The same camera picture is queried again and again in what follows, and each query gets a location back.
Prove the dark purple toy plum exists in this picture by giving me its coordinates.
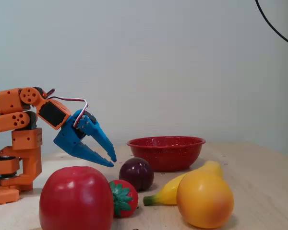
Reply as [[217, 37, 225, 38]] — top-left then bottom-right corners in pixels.
[[119, 157, 155, 192]]

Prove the thin black hanging cable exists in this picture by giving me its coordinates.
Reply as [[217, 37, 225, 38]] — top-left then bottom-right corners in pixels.
[[255, 0, 288, 48]]

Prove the red toy strawberry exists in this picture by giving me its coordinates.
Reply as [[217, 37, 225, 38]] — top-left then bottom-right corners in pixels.
[[109, 179, 139, 218]]

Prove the orange yellow toy peach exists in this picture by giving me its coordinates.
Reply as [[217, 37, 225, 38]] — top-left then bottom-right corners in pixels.
[[176, 170, 235, 229]]

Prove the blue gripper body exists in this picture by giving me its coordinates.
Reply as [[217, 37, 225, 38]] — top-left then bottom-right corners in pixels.
[[53, 109, 98, 157]]

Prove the orange robot base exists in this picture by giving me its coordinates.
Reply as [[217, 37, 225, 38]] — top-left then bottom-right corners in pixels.
[[0, 146, 43, 207]]

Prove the red white black servo cable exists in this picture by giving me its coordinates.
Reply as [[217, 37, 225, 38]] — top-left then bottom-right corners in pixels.
[[47, 88, 90, 128]]

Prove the red speckled enamel bowl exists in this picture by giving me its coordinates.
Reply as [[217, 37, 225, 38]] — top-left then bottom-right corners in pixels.
[[126, 136, 206, 173]]

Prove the yellow toy banana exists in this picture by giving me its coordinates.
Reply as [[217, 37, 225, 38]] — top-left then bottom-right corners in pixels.
[[143, 161, 224, 206]]

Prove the red toy apple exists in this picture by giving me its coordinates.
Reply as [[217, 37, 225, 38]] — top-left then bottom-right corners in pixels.
[[39, 166, 115, 230]]

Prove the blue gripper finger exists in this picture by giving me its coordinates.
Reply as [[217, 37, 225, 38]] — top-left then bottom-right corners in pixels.
[[76, 114, 118, 163], [73, 142, 115, 168]]

